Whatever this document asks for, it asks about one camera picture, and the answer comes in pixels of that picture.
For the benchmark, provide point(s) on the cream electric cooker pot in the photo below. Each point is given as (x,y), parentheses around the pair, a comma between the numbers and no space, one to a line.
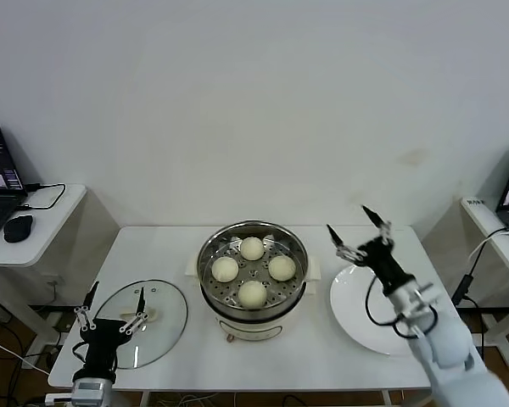
(254,326)

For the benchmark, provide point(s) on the black computer mouse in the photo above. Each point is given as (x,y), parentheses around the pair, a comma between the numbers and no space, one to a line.
(19,229)

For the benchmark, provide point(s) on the round white plate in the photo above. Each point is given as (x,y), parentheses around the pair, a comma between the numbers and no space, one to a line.
(348,305)

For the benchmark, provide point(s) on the round glass pot lid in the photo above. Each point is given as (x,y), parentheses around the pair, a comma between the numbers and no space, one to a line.
(165,297)

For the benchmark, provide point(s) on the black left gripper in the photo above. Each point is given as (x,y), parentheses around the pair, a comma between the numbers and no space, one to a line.
(104,339)

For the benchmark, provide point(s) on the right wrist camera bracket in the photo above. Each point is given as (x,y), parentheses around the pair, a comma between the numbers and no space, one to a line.
(420,297)

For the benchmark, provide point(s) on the perforated steel steamer basket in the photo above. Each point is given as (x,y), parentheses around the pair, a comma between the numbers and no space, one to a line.
(297,254)

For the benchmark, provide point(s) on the white steamed baozi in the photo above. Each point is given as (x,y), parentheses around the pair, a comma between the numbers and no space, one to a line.
(252,248)
(282,268)
(225,269)
(251,294)

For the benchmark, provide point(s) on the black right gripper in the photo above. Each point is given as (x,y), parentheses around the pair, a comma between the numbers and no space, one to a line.
(382,258)

